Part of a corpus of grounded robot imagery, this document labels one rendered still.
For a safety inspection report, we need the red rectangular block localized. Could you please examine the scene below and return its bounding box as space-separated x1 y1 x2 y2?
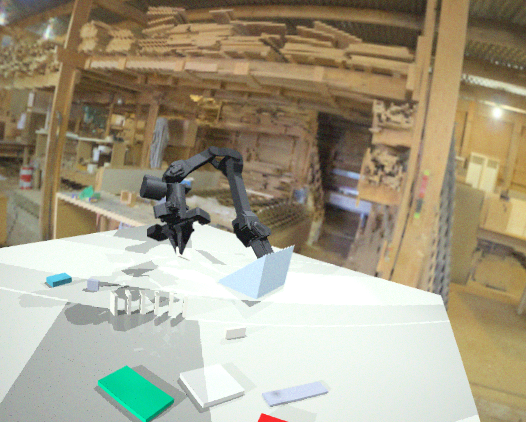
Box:
258 413 286 422

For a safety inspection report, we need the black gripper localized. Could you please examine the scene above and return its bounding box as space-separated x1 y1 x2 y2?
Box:
147 197 211 254

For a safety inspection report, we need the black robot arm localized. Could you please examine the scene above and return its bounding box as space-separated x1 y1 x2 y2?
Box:
140 146 274 260

